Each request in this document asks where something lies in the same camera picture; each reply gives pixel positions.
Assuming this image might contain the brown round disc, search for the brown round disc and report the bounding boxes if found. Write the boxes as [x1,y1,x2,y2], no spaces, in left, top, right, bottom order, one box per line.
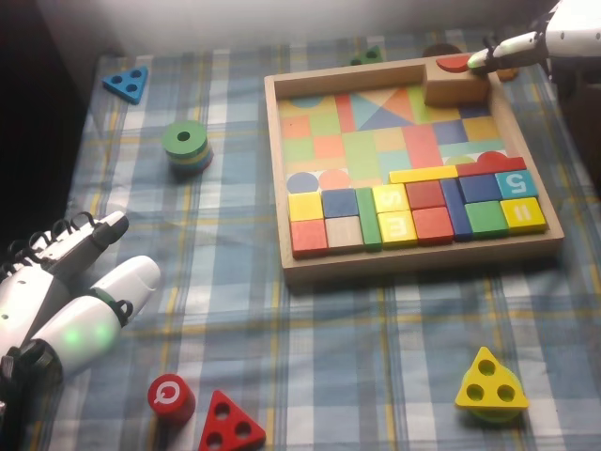
[421,43,464,60]

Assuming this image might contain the blue triangle with three holes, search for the blue triangle with three holes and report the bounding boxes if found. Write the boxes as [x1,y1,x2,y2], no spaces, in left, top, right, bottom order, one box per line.
[101,65,150,107]

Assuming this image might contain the yellow wooden ring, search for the yellow wooden ring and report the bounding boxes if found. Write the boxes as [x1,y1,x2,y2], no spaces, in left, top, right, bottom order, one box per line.
[167,143,213,168]

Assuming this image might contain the green triangle with three holes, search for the green triangle with three holes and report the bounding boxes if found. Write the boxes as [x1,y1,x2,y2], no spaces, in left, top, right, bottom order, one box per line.
[349,45,385,67]

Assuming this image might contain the natural wood arch block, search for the natural wood arch block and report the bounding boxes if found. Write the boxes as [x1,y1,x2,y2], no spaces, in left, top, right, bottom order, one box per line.
[424,70,489,107]

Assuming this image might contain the green wooden ring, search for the green wooden ring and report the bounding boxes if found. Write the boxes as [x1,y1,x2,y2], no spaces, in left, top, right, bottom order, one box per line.
[162,120,208,163]

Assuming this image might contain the wooden tray with printed base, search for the wooden tray with printed base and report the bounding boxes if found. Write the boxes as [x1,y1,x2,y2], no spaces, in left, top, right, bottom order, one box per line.
[263,58,565,286]

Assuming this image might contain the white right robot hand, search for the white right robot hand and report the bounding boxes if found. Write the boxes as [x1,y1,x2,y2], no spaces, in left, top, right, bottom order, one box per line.
[467,0,601,75]

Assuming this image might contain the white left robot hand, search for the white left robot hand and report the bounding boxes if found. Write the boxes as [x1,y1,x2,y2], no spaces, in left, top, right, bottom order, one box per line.
[0,210,162,377]

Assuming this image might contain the light green ring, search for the light green ring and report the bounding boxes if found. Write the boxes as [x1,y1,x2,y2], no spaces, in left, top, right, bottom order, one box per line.
[462,365,525,423]

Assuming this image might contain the red half cylinder block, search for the red half cylinder block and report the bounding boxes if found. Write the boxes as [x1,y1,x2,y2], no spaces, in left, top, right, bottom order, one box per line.
[435,54,473,75]

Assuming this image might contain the yellow triangle with three holes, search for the yellow triangle with three holes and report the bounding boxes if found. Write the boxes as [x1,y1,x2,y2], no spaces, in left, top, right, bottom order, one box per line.
[454,346,531,412]

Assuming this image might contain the blue wooden ring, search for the blue wooden ring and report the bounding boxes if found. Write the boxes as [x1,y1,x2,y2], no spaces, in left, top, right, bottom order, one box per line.
[168,148,215,173]

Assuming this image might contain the red cylinder with white Q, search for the red cylinder with white Q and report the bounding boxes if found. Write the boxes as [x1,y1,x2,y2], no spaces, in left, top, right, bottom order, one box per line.
[147,373,197,423]

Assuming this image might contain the red triangle with three holes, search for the red triangle with three holes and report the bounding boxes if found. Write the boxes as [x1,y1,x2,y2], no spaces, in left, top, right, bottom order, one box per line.
[199,389,268,451]

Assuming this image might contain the blue plaid table cloth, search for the blue plaid table cloth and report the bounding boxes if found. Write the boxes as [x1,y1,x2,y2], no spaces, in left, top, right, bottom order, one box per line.
[18,27,601,451]

